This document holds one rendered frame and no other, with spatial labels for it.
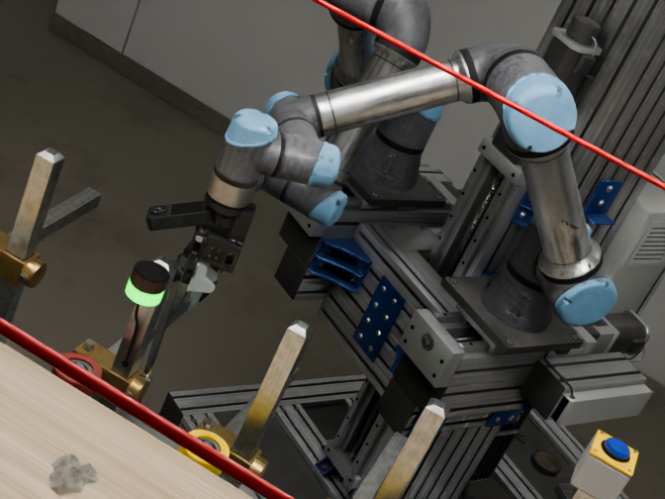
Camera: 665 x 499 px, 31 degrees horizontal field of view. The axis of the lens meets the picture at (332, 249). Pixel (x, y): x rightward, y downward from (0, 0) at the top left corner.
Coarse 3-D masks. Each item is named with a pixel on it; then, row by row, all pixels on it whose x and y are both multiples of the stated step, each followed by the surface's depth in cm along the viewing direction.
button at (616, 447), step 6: (612, 438) 182; (606, 444) 181; (612, 444) 181; (618, 444) 181; (624, 444) 182; (612, 450) 179; (618, 450) 180; (624, 450) 180; (618, 456) 179; (624, 456) 179
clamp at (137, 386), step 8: (96, 344) 213; (80, 352) 209; (88, 352) 210; (96, 352) 211; (104, 352) 212; (112, 352) 212; (96, 360) 209; (104, 360) 210; (112, 360) 211; (104, 368) 208; (104, 376) 209; (112, 376) 208; (120, 376) 208; (136, 376) 210; (112, 384) 209; (120, 384) 208; (128, 384) 208; (136, 384) 208; (144, 384) 209; (128, 392) 208; (136, 392) 208; (144, 392) 212; (136, 400) 209
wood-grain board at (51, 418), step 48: (0, 384) 190; (48, 384) 195; (0, 432) 182; (48, 432) 186; (96, 432) 190; (144, 432) 194; (0, 480) 174; (48, 480) 177; (144, 480) 185; (192, 480) 189
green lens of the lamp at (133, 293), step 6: (126, 288) 196; (132, 288) 194; (132, 294) 194; (138, 294) 194; (144, 294) 193; (156, 294) 194; (162, 294) 196; (138, 300) 194; (144, 300) 194; (150, 300) 194; (156, 300) 195
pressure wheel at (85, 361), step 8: (72, 352) 202; (72, 360) 201; (80, 360) 202; (88, 360) 202; (88, 368) 201; (96, 368) 201; (64, 376) 197; (72, 384) 197; (80, 384) 197; (88, 392) 199
